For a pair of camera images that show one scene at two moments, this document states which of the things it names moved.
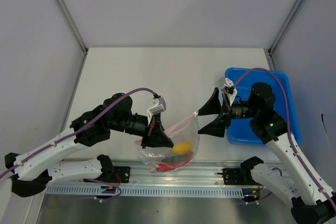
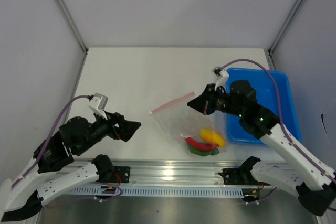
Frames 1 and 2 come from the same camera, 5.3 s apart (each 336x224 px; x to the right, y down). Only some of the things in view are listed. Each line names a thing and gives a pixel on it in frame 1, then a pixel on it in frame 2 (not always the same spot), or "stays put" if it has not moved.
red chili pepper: [164, 167] → [199, 146]
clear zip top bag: [185, 135] → [196, 134]
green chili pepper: [174, 159] → [213, 151]
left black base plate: [124, 172] stays put
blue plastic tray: [241, 130] stays put
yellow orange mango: [182, 147] → [209, 136]
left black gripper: [157, 136] → [126, 129]
